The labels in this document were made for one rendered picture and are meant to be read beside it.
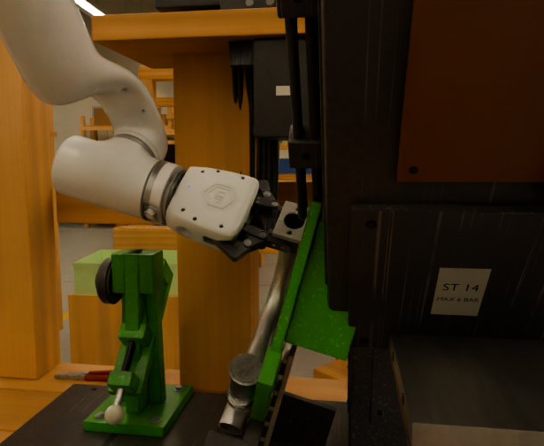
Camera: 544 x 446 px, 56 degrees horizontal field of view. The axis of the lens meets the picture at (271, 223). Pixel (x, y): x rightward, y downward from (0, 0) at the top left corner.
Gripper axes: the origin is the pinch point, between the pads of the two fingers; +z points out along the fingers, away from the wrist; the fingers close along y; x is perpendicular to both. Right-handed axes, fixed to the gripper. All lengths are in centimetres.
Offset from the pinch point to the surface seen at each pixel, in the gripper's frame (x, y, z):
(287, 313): -4.9, -13.8, 3.5
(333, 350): -2.1, -15.0, 9.4
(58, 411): 36, -24, -29
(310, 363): 271, 92, 21
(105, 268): 17.1, -5.1, -26.4
